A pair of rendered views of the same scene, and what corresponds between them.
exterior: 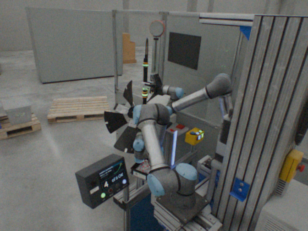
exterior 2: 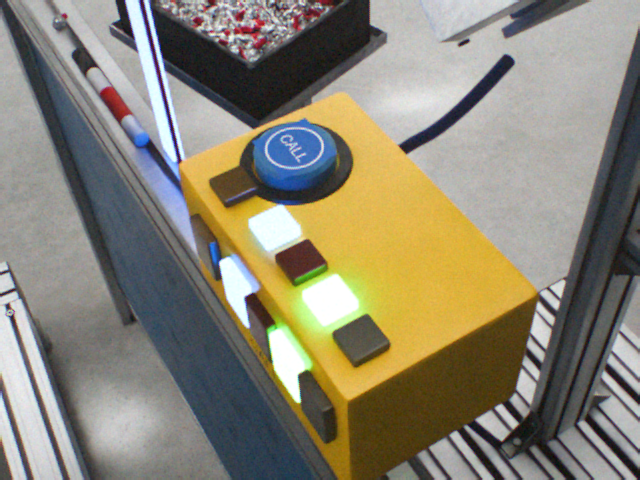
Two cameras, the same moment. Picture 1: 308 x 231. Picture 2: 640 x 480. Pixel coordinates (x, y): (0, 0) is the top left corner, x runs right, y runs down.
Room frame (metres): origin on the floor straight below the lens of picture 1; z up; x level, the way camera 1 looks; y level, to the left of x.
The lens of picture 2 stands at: (1.81, -0.63, 1.38)
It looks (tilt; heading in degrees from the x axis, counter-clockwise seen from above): 50 degrees down; 111
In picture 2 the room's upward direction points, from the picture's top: 4 degrees counter-clockwise
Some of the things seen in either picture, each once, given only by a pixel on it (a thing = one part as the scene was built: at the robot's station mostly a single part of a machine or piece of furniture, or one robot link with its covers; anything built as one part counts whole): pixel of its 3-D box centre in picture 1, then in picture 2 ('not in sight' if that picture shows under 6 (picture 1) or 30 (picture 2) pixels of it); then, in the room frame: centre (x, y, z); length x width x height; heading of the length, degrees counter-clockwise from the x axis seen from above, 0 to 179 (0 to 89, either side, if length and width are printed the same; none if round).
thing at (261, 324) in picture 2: not in sight; (262, 328); (1.70, -0.43, 1.04); 0.02 x 0.01 x 0.03; 139
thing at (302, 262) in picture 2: not in sight; (301, 262); (1.71, -0.41, 1.08); 0.02 x 0.02 x 0.01; 49
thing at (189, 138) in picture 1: (195, 136); (346, 287); (1.72, -0.38, 1.02); 0.16 x 0.10 x 0.11; 139
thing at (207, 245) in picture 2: not in sight; (207, 247); (1.65, -0.39, 1.04); 0.02 x 0.01 x 0.03; 139
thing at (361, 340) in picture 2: not in sight; (361, 340); (1.75, -0.44, 1.08); 0.02 x 0.02 x 0.01; 49
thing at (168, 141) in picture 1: (167, 157); not in sight; (2.23, -0.19, 0.42); 0.04 x 0.04 x 0.83; 49
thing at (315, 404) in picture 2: not in sight; (316, 407); (1.73, -0.46, 1.04); 0.02 x 0.01 x 0.03; 139
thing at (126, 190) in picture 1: (126, 189); not in sight; (1.10, 0.16, 0.96); 0.03 x 0.03 x 0.20; 49
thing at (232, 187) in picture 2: not in sight; (233, 186); (1.67, -0.38, 1.08); 0.02 x 0.02 x 0.01; 49
